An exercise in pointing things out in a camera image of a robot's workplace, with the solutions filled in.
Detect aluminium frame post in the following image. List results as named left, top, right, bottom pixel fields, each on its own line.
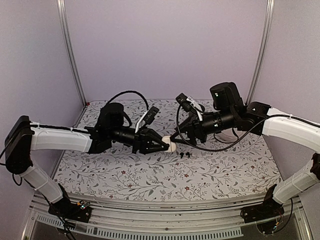
left=56, top=0, right=87, bottom=107
left=245, top=0, right=275, bottom=105

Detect floral table cloth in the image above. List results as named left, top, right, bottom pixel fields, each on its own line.
left=51, top=99, right=283, bottom=202

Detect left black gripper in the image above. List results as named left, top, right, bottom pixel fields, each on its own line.
left=109, top=125, right=170, bottom=154

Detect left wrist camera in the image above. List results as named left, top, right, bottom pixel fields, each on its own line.
left=135, top=106, right=160, bottom=133

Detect right camera cable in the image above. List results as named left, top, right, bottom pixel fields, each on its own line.
left=175, top=104, right=320, bottom=152

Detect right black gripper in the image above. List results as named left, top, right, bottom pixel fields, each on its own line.
left=169, top=108, right=236, bottom=147

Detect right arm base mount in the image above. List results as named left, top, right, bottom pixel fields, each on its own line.
left=240, top=199, right=285, bottom=223

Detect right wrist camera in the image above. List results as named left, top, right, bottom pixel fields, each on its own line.
left=175, top=93, right=205, bottom=121

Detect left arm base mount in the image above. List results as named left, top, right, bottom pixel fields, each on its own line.
left=48, top=199, right=93, bottom=223

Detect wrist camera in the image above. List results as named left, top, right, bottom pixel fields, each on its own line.
left=175, top=93, right=205, bottom=121
left=135, top=106, right=160, bottom=133

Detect cream earbud case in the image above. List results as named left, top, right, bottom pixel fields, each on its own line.
left=162, top=135, right=177, bottom=153

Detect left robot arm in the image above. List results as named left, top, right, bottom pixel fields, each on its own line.
left=3, top=102, right=177, bottom=217

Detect left aluminium frame post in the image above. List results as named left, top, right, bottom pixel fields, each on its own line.
left=56, top=0, right=87, bottom=107

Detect beige plate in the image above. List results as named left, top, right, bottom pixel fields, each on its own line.
left=215, top=128, right=243, bottom=143

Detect aluminium front rail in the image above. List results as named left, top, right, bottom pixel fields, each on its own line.
left=21, top=192, right=313, bottom=240

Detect left camera cable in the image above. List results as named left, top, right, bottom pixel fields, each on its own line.
left=106, top=90, right=150, bottom=113

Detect right aluminium frame post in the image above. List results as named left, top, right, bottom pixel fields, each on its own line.
left=245, top=0, right=275, bottom=105

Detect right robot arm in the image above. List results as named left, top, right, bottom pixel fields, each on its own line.
left=170, top=82, right=320, bottom=218

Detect camera cable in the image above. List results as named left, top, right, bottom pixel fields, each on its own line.
left=106, top=90, right=150, bottom=113
left=175, top=104, right=320, bottom=152

